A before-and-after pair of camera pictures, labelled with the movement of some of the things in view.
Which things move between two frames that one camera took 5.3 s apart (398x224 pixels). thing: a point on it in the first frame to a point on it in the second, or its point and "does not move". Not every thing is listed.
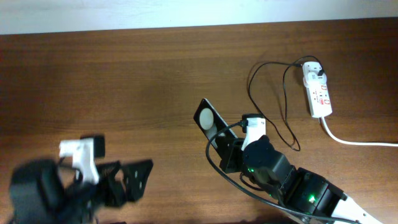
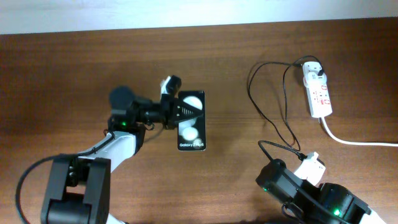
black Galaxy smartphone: [209, 120] to [191, 132]
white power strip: [319, 99] does not move
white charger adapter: [311, 70] does not move
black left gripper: [135, 178] to [170, 111]
